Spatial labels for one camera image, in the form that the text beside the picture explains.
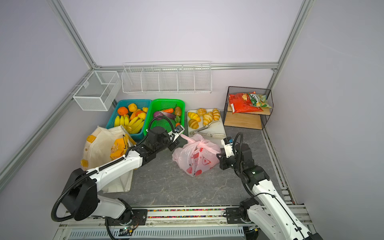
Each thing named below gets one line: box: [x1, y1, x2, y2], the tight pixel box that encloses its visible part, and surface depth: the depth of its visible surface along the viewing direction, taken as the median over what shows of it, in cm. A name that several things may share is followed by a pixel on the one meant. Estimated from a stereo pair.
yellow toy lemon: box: [138, 112, 147, 120], surface depth 110 cm
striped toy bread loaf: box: [188, 112, 201, 122], surface depth 117 cm
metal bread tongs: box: [190, 120, 226, 138], surface depth 105 cm
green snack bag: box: [248, 93, 272, 109], surface depth 99 cm
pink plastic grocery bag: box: [172, 133, 222, 177], surface depth 81 cm
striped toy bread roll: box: [188, 119, 199, 129], surface depth 111 cm
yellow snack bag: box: [110, 133, 129, 160], surface depth 85 cm
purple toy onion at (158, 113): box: [154, 111, 163, 121], surface depth 113 cm
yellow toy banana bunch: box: [114, 115, 144, 134], surface depth 107 cm
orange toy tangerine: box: [117, 106, 129, 116], surface depth 111 cm
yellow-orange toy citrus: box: [128, 103, 138, 113], surface depth 114 cm
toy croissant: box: [202, 112, 214, 127], surface depth 114 cm
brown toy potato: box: [174, 106, 182, 117], surface depth 117 cm
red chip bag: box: [229, 91, 264, 114], surface depth 99 cm
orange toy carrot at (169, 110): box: [162, 108, 174, 113], surface depth 118 cm
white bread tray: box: [187, 109, 227, 148], surface depth 111 cm
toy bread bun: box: [197, 108, 207, 116], surface depth 118 cm
